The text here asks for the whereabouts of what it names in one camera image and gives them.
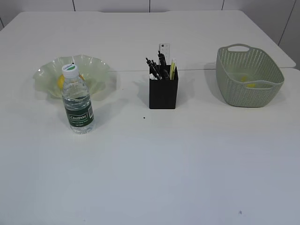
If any clear plastic ruler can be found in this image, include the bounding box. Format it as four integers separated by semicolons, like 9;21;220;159
158;43;170;65

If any black square pen holder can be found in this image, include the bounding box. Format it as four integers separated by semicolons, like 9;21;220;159
149;68;179;109

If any black pen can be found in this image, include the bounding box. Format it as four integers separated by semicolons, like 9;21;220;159
158;50;169;80
146;57;162;80
151;60;162;80

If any clear water bottle green label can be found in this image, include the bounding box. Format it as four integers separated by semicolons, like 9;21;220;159
61;63;94;134

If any green woven plastic basket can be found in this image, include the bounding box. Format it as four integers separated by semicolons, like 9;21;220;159
216;44;285;108

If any yellow pear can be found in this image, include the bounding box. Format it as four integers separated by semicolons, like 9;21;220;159
57;74;85;90

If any yellow waste paper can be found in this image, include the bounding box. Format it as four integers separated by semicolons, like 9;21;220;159
240;75;256;88

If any green wavy glass plate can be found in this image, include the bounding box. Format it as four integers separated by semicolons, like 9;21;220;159
33;54;110;98

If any yellow utility knife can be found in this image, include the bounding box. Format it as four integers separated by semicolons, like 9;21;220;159
169;59;177;80

